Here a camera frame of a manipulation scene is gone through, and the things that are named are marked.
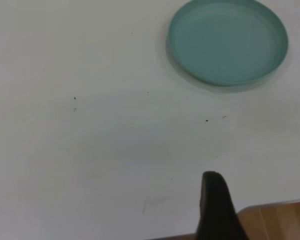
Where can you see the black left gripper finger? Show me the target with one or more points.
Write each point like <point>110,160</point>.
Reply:
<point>215,212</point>

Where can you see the green round plate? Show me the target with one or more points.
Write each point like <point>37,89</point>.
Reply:
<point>227,42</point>

